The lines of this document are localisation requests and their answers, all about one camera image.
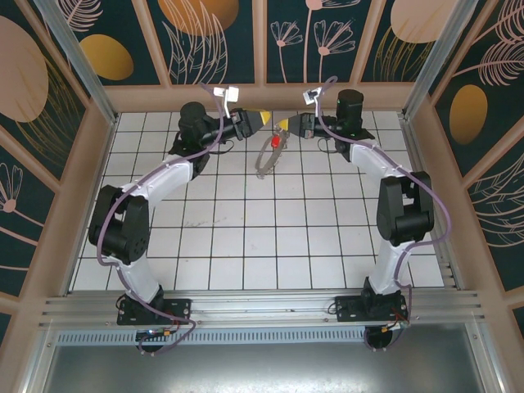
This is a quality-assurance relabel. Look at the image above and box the wired connector board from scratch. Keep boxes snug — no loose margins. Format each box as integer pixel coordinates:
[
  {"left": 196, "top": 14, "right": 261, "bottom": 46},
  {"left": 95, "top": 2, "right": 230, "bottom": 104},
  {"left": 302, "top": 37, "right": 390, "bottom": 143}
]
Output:
[
  {"left": 380, "top": 318, "right": 410, "bottom": 333},
  {"left": 137, "top": 327, "right": 178, "bottom": 343}
]

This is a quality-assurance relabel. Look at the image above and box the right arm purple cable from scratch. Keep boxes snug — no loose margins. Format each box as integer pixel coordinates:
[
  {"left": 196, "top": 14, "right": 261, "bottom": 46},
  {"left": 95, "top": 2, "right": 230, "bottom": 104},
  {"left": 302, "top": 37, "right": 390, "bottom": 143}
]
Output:
[{"left": 314, "top": 76, "right": 454, "bottom": 354}]

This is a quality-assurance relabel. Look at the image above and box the aluminium frame post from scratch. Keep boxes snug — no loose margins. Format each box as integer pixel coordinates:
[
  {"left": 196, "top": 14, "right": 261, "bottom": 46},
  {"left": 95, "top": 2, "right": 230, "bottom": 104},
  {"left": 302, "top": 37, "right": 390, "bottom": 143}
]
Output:
[
  {"left": 34, "top": 0, "right": 120, "bottom": 126},
  {"left": 400, "top": 0, "right": 481, "bottom": 120}
]

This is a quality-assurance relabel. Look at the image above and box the grey slotted cable duct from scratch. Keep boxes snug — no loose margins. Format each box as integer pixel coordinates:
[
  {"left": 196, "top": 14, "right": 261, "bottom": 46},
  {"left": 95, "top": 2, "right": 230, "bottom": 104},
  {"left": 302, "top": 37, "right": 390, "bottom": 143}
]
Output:
[{"left": 55, "top": 329, "right": 372, "bottom": 347}]

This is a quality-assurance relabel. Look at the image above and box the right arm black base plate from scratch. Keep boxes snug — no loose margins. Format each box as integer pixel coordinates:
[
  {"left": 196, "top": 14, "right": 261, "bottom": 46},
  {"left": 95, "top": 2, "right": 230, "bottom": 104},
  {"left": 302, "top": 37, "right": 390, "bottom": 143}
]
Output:
[{"left": 334, "top": 295, "right": 410, "bottom": 325}]

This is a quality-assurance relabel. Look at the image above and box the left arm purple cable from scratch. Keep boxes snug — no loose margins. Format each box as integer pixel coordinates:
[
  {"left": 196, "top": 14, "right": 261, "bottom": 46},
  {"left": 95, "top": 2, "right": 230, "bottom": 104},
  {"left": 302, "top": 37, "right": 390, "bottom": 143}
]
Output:
[{"left": 95, "top": 83, "right": 201, "bottom": 356}]

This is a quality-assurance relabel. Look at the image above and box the aluminium mounting rail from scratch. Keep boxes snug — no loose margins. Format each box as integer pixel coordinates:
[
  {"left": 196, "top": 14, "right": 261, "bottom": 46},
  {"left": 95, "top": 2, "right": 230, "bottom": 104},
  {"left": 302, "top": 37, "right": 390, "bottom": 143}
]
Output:
[{"left": 38, "top": 288, "right": 488, "bottom": 329}]

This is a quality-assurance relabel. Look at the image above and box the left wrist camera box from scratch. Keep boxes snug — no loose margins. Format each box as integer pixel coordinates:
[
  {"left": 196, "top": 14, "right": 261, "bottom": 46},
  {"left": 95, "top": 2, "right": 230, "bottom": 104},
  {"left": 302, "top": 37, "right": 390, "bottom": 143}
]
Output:
[{"left": 213, "top": 84, "right": 239, "bottom": 103}]

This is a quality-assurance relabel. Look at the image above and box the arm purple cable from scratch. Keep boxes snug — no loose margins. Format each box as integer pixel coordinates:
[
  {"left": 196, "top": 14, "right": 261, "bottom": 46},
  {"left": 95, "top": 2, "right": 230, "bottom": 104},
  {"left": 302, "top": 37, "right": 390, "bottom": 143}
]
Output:
[
  {"left": 95, "top": 83, "right": 201, "bottom": 356},
  {"left": 314, "top": 76, "right": 454, "bottom": 354}
]

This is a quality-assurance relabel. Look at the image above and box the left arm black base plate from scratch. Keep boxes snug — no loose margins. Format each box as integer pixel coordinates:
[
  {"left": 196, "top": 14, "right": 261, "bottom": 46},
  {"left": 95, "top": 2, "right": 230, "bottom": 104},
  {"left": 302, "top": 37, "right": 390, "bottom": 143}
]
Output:
[{"left": 116, "top": 297, "right": 193, "bottom": 327}]

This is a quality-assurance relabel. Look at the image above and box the grey metal sheet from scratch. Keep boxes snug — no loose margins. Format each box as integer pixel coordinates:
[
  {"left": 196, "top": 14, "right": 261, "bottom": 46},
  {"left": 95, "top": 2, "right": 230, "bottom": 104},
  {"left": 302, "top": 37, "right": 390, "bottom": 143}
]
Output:
[{"left": 24, "top": 341, "right": 504, "bottom": 393}]

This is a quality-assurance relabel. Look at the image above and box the aluminium side rail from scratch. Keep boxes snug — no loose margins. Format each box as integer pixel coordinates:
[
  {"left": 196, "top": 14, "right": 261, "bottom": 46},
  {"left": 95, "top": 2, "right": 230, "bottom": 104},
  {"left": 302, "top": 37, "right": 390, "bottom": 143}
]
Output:
[{"left": 400, "top": 116, "right": 467, "bottom": 290}]

